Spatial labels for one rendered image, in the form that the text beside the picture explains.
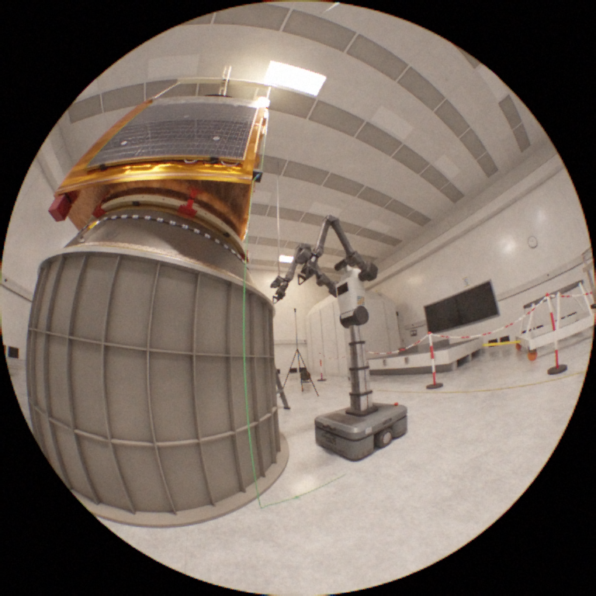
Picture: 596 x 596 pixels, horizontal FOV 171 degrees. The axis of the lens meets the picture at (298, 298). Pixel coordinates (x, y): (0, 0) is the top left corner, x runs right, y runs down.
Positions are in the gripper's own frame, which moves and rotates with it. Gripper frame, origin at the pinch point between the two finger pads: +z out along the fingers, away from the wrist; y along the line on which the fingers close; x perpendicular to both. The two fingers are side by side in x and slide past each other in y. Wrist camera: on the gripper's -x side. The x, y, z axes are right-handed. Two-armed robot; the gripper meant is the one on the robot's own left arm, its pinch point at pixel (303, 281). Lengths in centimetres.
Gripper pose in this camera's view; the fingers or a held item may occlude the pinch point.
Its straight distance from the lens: 120.0
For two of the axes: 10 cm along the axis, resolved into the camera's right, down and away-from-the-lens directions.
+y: 4.6, -3.0, -8.4
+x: 8.0, 5.5, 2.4
